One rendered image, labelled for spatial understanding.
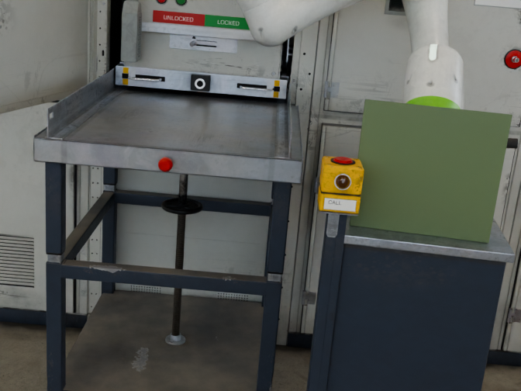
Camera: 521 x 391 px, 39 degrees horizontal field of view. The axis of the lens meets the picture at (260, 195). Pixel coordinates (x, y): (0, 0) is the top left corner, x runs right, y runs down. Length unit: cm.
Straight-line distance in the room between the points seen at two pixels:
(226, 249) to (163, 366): 54
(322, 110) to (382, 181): 84
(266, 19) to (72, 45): 69
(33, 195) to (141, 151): 88
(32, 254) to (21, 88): 69
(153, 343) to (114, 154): 72
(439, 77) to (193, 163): 58
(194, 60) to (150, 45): 14
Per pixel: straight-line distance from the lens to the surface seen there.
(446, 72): 170
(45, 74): 224
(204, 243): 249
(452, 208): 158
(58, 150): 176
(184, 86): 236
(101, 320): 238
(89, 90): 210
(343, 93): 234
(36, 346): 261
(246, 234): 247
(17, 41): 212
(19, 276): 267
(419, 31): 201
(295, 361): 256
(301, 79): 234
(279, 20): 190
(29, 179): 253
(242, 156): 169
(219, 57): 235
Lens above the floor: 127
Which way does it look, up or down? 17 degrees down
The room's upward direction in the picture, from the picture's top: 5 degrees clockwise
